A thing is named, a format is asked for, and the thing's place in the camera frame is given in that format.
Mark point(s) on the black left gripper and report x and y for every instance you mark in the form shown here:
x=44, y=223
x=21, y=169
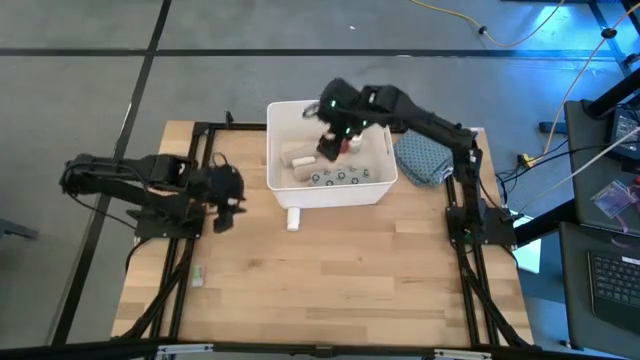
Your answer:
x=220, y=187

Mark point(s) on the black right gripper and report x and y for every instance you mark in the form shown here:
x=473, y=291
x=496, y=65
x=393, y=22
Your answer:
x=345, y=107

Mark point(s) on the red pill bottle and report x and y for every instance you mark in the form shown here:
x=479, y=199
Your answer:
x=347, y=146

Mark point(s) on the grey mesh bandage roll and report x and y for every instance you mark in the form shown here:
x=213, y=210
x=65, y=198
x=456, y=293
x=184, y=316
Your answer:
x=292, y=150

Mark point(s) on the white perforated plastic basket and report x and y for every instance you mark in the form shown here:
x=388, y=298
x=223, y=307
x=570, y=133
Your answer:
x=330, y=197

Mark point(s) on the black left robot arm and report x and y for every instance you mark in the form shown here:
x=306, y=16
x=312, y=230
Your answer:
x=125, y=175

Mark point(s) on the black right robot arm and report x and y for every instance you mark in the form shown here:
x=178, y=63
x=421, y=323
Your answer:
x=440, y=130

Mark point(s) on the small green packet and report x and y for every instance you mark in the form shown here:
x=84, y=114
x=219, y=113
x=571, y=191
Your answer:
x=198, y=276

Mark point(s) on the teal patterned folded cloth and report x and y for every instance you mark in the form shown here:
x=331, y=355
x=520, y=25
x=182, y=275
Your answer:
x=422, y=160

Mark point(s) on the black gantry bar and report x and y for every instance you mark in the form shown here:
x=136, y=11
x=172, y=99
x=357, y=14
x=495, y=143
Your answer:
x=320, y=351

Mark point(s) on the yellow power plug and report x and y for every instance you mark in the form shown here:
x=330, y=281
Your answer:
x=525, y=160

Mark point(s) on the grey chair foot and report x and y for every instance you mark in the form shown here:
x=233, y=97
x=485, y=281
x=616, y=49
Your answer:
x=15, y=229

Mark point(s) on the black diagonal beam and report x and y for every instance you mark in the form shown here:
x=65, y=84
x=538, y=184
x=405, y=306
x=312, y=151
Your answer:
x=545, y=225
x=615, y=92

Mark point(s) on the grey desk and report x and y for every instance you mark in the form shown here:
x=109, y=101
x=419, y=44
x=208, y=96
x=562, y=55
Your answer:
x=575, y=300
x=590, y=170

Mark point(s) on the white rod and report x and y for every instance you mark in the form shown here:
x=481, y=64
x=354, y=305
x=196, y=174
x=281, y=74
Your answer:
x=600, y=155

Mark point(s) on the dark desk laptop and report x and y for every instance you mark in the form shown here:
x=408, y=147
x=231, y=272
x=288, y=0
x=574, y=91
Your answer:
x=625, y=132

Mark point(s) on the black keyboard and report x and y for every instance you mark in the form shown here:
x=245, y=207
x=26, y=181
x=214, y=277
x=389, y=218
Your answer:
x=617, y=285

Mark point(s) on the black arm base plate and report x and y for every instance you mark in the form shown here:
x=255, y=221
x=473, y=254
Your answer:
x=150, y=231
x=495, y=232

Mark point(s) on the black frame clamp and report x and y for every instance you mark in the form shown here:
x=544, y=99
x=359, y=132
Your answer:
x=229, y=119

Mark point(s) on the silver bracket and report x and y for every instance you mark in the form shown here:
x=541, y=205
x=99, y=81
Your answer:
x=185, y=348
x=462, y=354

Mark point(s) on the black aluminium table frame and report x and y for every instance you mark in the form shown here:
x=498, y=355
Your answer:
x=466, y=285

